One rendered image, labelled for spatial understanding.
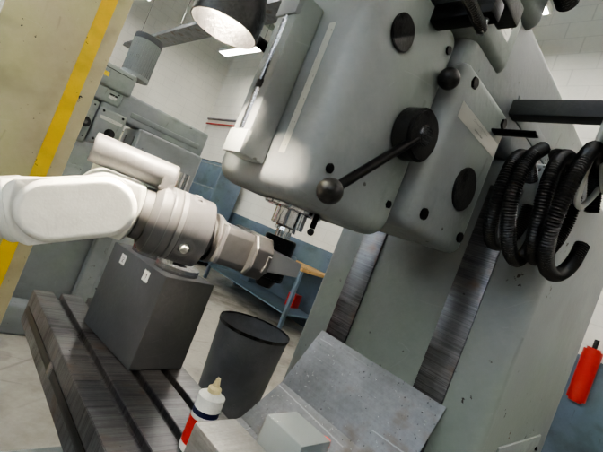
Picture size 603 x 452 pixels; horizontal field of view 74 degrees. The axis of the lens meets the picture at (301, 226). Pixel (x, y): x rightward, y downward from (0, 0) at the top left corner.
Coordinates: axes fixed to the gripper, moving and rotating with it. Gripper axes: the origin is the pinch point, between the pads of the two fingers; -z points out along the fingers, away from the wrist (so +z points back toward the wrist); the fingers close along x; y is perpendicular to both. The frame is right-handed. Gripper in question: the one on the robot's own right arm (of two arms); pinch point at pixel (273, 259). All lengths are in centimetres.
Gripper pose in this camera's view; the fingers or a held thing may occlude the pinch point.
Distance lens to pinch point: 57.3
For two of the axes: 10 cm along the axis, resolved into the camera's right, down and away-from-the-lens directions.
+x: -4.5, -1.6, 8.8
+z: -8.1, -3.4, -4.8
